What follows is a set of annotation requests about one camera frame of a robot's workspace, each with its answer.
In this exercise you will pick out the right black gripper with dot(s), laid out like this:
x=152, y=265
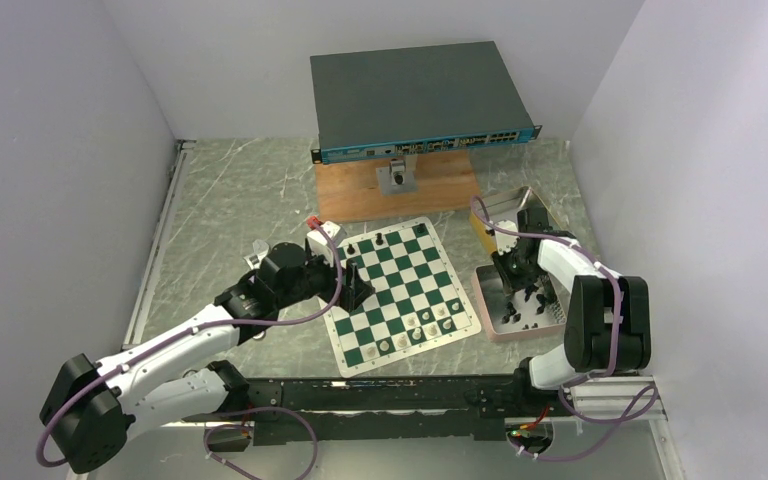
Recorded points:
x=513, y=283

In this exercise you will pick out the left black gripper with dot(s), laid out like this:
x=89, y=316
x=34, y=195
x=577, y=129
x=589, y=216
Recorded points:
x=355, y=289

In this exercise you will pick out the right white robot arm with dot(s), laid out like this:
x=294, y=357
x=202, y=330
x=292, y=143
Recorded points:
x=607, y=327

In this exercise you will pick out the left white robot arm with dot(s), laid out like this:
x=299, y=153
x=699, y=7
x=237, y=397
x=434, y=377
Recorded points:
x=93, y=408

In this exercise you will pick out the black chess piece in tray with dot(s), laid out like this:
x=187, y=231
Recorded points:
x=544, y=300
x=511, y=314

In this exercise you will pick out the green white chess mat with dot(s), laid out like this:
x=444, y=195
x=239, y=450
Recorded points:
x=410, y=275

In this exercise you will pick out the wooden board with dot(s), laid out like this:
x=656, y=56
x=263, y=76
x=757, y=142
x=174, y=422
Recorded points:
x=349, y=192

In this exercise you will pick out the pink plastic tray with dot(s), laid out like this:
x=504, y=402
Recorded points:
x=491, y=301

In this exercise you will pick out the yellow metal tin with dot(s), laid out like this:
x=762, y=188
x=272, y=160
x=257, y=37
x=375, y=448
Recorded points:
x=505, y=206

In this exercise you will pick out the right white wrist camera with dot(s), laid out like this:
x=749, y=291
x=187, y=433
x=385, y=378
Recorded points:
x=505, y=234

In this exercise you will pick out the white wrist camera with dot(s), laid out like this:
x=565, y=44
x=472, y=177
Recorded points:
x=505, y=234
x=322, y=236

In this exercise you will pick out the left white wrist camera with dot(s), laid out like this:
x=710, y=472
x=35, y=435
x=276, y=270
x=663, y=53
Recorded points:
x=322, y=236

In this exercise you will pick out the red handled adjustable wrench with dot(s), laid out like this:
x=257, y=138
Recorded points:
x=260, y=248

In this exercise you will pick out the metal bracket with knob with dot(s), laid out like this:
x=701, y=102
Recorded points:
x=398, y=177

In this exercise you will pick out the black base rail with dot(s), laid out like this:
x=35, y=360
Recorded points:
x=478, y=407

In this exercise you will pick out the dark grey network switch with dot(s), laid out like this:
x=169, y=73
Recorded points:
x=386, y=103

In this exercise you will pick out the aluminium frame rail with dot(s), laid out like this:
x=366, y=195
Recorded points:
x=177, y=176

